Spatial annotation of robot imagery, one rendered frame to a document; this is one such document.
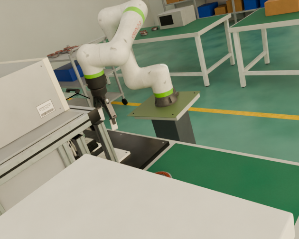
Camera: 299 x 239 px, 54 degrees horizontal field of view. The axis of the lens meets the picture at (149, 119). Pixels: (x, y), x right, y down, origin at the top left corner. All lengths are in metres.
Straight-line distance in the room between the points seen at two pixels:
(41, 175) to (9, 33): 6.08
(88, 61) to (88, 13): 6.78
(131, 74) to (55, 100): 0.77
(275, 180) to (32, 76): 0.90
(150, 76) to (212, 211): 1.46
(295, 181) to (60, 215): 0.83
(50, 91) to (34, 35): 6.09
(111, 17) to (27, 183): 1.00
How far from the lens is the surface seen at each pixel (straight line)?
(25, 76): 1.07
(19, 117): 1.07
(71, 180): 0.51
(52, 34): 7.39
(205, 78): 4.00
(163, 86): 1.78
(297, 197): 1.04
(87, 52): 1.29
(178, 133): 1.85
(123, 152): 1.40
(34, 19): 7.24
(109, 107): 1.35
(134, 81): 1.81
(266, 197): 1.04
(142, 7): 1.59
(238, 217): 0.35
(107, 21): 1.66
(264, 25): 3.41
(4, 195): 0.96
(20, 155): 0.94
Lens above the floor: 1.46
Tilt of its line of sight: 24 degrees down
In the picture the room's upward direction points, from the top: 17 degrees counter-clockwise
